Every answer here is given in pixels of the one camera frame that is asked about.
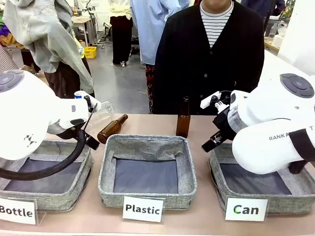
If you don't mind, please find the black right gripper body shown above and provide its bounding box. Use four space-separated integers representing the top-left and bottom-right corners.
212 108 234 143

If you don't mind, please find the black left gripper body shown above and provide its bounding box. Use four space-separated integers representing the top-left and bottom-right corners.
48 122 87 142

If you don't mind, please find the brown glass beer bottle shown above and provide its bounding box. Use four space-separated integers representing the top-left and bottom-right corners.
175 96 191 139
96 114 129 144

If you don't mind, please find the grey fabric basket labelled Plastic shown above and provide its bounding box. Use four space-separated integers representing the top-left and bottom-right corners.
97 134 198 210

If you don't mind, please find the grey fabric basket labelled Can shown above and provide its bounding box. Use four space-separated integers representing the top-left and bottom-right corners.
208 142 315 215

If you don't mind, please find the grey fabric basket labelled Bottle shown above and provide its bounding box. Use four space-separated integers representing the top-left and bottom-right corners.
0 138 95 212

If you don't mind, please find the white Can label sign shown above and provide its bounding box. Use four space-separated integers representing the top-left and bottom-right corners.
224 197 269 222

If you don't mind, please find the clear plastic bottle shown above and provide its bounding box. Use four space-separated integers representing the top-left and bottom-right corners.
85 100 116 135

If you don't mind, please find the person in black cardigan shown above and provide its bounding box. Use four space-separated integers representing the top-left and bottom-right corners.
152 0 265 116

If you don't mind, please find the white Plastic label sign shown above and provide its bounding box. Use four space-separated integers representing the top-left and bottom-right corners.
122 195 165 223

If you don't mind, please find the yellow plastic crate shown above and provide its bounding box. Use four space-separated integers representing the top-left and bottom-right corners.
84 46 97 60

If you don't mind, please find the person in grey jacket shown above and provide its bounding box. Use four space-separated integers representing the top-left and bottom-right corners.
1 0 95 99

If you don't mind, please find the white Bottle label sign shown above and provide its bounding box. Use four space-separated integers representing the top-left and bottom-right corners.
0 196 38 225

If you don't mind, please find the person in dark skirt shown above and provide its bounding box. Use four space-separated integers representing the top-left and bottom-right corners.
108 0 134 67

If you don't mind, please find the person in light blue coat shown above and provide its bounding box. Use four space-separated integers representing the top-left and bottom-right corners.
129 0 190 114

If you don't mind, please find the thin black cable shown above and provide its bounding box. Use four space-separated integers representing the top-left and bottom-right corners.
82 103 98 134

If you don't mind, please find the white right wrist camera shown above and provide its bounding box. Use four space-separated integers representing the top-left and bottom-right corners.
199 90 221 110

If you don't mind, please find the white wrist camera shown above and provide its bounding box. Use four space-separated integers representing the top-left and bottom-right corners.
199 90 221 110
83 94 102 112

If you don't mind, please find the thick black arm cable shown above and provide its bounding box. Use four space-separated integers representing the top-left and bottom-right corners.
0 127 87 181

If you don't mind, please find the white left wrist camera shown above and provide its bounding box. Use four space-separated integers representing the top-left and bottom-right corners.
83 94 102 112

